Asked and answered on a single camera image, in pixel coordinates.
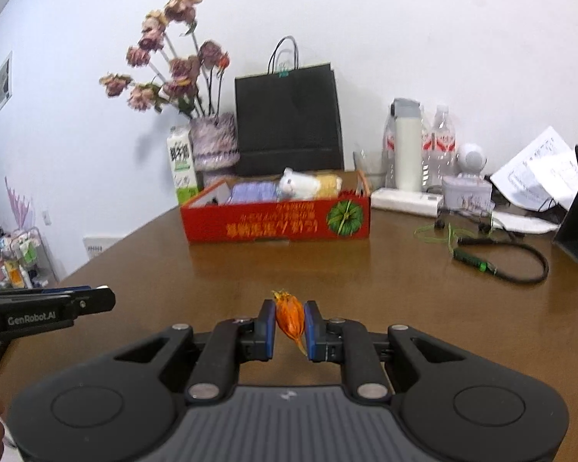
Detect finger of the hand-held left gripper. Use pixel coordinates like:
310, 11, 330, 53
71, 289, 116, 316
0, 286, 108, 300

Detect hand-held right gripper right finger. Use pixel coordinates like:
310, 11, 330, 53
303, 299, 466, 405

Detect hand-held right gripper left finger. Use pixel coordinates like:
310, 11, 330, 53
113, 298, 277, 406

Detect red cardboard box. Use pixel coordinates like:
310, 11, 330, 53
180, 170, 371, 243

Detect purple cloth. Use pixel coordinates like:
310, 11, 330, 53
229, 180, 282, 204

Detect white and yellow plush sheep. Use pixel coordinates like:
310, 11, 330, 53
277, 167, 344, 200

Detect wooden desktop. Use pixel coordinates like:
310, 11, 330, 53
0, 183, 578, 462

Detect purple feathery decoration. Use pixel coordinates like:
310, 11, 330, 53
5, 176, 35, 232

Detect white power strip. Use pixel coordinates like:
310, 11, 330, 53
370, 187, 445, 217

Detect white green milk carton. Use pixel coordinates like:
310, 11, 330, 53
166, 125, 198, 205

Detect clear drinking glass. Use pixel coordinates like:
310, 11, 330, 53
353, 149, 387, 191

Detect black green neckband earphones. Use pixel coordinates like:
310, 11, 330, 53
414, 221, 550, 284

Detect purple textured vase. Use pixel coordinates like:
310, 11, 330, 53
189, 114, 240, 171

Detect clear water bottle red label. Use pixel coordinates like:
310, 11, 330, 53
383, 106, 397, 188
431, 104, 457, 184
420, 120, 434, 188

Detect white thermos bottle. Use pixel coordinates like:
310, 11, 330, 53
391, 97, 423, 192

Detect black paper bag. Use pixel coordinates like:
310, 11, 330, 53
234, 36, 345, 177

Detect white round speaker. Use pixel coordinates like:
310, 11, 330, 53
455, 143, 489, 179

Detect dried pink flowers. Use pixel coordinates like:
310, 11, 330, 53
99, 0, 232, 119

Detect printed paper sheets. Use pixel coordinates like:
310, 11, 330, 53
489, 126, 578, 213

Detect white wall socket plate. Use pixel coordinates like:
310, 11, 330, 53
83, 234, 126, 258

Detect wire rack with bottles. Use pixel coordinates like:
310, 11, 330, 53
0, 226, 59, 290

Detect wall picture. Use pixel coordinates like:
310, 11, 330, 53
0, 50, 13, 112

